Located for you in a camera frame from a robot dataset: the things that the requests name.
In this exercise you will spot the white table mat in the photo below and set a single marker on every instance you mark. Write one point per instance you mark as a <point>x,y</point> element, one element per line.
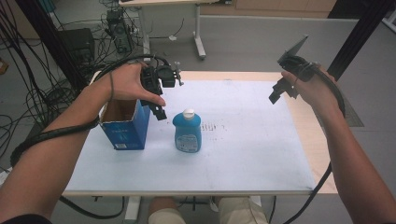
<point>249,149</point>

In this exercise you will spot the blue cardboard box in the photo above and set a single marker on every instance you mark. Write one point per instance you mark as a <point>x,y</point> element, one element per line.
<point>126,133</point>

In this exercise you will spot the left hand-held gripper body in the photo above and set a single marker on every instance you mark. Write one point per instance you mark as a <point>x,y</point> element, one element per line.
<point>166,76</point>

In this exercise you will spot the person's right leg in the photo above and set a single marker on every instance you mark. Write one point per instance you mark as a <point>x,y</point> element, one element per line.
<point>241,211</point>

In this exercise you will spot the person's left hand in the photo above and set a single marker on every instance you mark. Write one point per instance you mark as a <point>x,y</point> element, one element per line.
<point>127,84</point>

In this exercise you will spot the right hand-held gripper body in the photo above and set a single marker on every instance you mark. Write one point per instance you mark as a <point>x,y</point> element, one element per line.
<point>300,70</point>

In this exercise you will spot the person's left leg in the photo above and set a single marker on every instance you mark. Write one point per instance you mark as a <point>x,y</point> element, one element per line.
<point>165,211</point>

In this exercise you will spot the black frame post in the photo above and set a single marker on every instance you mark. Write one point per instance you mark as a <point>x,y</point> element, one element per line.
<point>358,34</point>
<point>53,46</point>

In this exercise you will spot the white desk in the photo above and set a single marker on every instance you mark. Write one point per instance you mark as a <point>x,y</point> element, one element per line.
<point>199,31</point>

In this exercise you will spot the person's black sleeve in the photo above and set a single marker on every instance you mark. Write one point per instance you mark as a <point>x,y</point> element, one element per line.
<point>25,219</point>

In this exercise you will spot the blue detergent bottle white cap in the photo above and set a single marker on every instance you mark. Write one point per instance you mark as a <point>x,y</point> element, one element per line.
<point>186,133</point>

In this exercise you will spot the person's right hand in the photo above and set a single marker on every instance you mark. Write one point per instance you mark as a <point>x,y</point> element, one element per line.
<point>317,91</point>

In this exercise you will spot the black box on floor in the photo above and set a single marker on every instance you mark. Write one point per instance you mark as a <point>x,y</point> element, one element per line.
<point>77,43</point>

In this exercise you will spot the person's leg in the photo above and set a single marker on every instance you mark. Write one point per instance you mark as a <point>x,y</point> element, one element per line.
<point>241,211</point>
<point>165,211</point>

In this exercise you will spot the grey floor mat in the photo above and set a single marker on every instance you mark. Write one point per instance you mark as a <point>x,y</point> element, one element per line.
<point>353,116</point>

